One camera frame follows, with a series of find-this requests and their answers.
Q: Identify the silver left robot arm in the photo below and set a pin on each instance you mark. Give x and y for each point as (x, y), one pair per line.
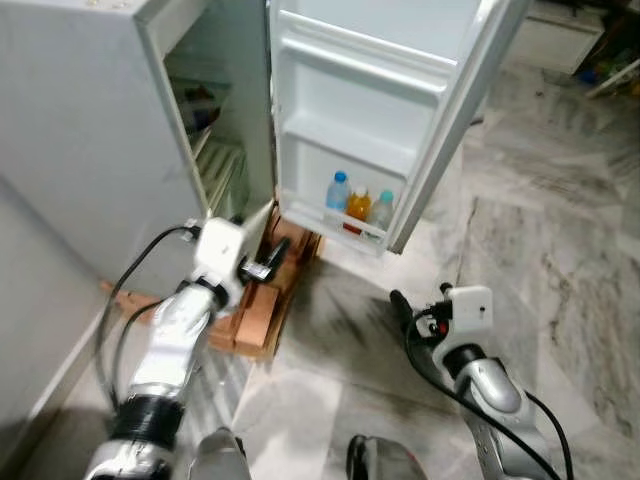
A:
(175, 340)

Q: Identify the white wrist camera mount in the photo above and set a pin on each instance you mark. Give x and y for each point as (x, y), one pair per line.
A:
(220, 252)
(468, 312)

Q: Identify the packaged food inside fridge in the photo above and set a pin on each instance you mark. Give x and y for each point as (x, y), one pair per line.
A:
(200, 108)

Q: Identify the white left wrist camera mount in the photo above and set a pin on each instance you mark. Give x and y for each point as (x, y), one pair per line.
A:
(220, 252)

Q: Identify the white low cabinet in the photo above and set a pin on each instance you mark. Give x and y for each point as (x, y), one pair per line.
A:
(555, 38)

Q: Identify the white fridge body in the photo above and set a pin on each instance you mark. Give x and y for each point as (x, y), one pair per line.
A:
(80, 130)

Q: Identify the blue cap water bottle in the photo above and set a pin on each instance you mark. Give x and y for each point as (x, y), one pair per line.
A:
(338, 192)

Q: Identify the orange juice bottle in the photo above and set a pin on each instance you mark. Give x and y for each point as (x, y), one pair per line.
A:
(358, 207)

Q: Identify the teal cap clear bottle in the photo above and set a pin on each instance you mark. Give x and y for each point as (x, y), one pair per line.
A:
(381, 212)

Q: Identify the silver robot left leg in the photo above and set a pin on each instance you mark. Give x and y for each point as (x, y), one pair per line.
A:
(220, 460)

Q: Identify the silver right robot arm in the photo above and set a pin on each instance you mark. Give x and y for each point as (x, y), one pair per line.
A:
(495, 385)

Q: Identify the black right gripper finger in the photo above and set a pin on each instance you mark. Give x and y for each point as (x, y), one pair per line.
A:
(403, 310)

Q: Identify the silver robot leg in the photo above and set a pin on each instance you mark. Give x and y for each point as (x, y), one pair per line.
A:
(385, 465)
(220, 460)

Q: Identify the silver robot right leg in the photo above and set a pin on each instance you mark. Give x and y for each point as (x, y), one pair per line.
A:
(385, 465)

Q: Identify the white fridge door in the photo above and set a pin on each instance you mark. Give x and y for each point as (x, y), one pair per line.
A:
(380, 100)

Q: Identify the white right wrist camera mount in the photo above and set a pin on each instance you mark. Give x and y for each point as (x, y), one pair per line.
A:
(468, 312)

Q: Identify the brown wooden fridge stand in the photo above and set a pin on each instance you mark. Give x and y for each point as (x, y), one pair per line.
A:
(265, 315)

